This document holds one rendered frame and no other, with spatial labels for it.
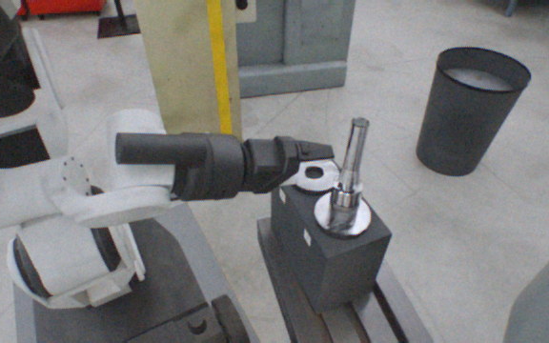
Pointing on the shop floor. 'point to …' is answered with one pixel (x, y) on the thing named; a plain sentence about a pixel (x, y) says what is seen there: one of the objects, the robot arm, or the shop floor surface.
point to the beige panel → (193, 64)
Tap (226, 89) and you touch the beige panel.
